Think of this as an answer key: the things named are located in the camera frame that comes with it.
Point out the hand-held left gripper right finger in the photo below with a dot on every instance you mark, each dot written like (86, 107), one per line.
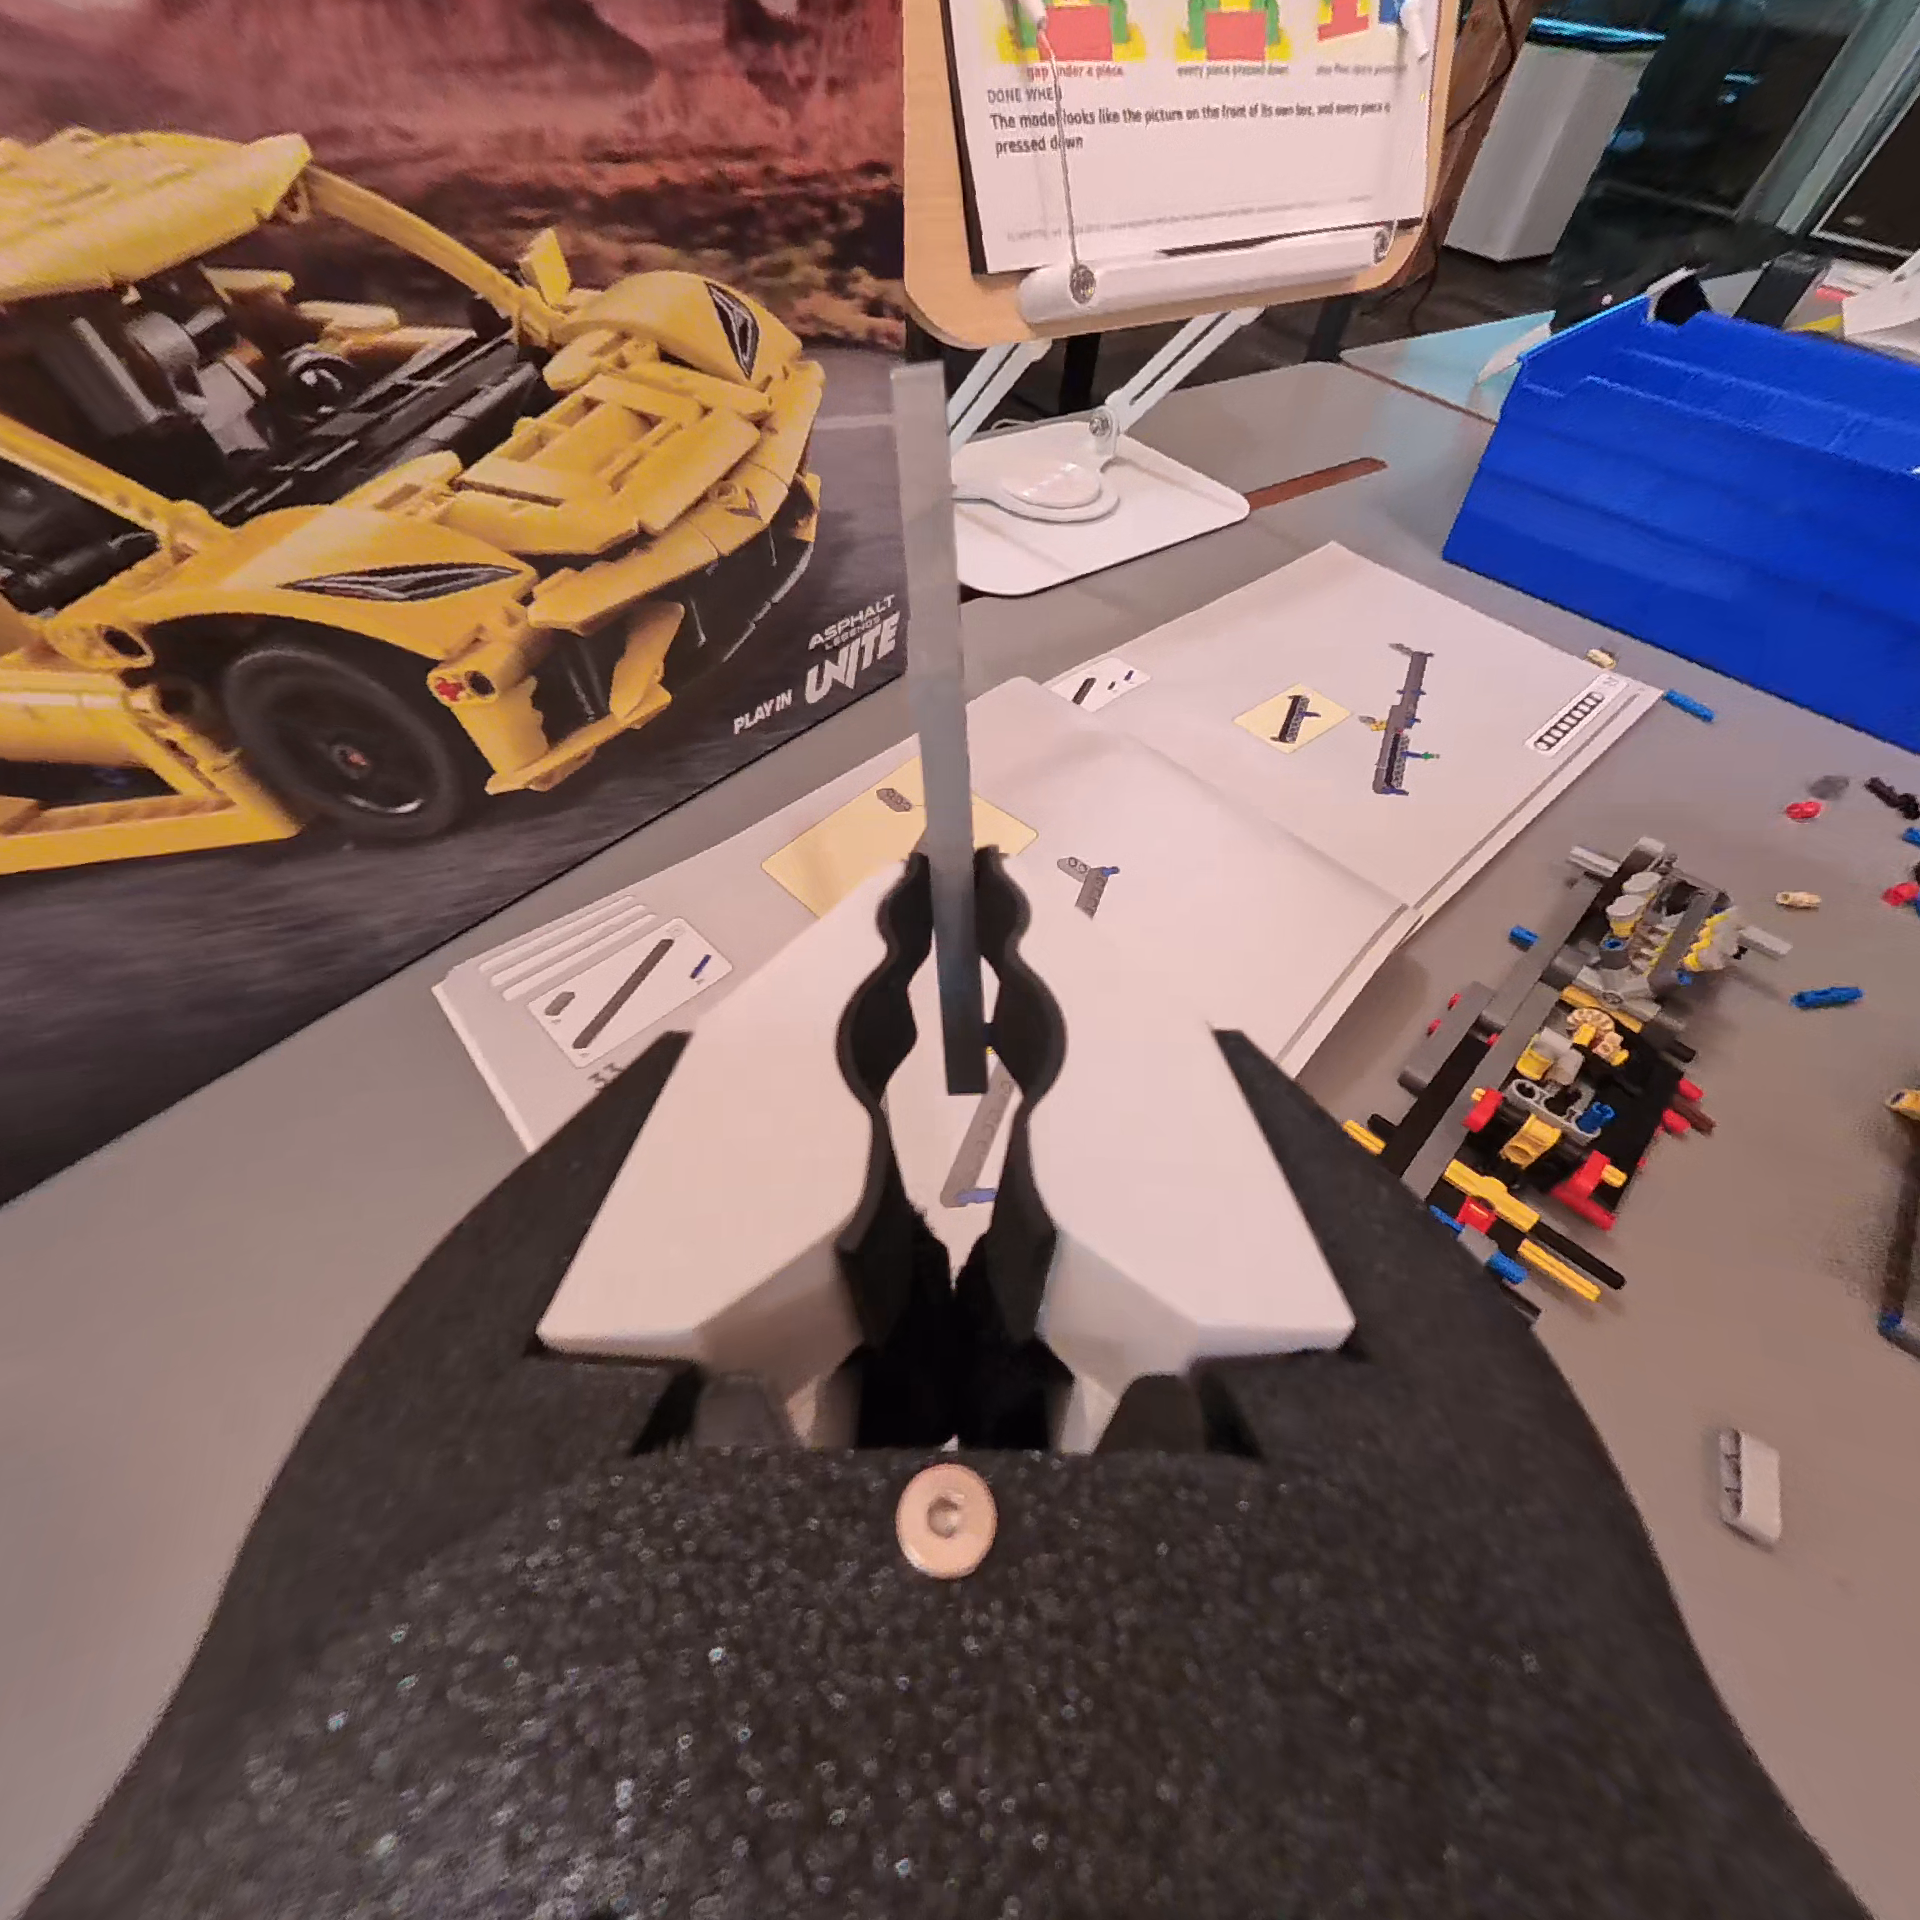
(1185, 1186)

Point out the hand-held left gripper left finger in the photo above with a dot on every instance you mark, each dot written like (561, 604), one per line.
(720, 1172)

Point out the long dark grey lego beam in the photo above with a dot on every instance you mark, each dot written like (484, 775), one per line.
(939, 675)

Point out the partly built lego chassis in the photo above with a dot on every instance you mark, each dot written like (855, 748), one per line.
(1589, 1051)

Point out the scattered small lego pieces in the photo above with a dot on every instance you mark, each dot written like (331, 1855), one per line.
(1827, 998)

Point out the grey lego beam yellow piece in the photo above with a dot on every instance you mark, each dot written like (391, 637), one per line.
(1903, 1231)

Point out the lego set box yellow car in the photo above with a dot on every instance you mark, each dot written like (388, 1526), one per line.
(376, 525)

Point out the open instruction booklet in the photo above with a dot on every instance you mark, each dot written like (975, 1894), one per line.
(1276, 811)

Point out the blue plastic bin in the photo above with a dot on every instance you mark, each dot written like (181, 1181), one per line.
(1694, 495)

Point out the printed instruction sheet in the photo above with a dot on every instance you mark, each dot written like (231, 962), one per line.
(1201, 150)

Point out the white cabinet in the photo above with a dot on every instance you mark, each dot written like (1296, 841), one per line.
(1545, 137)

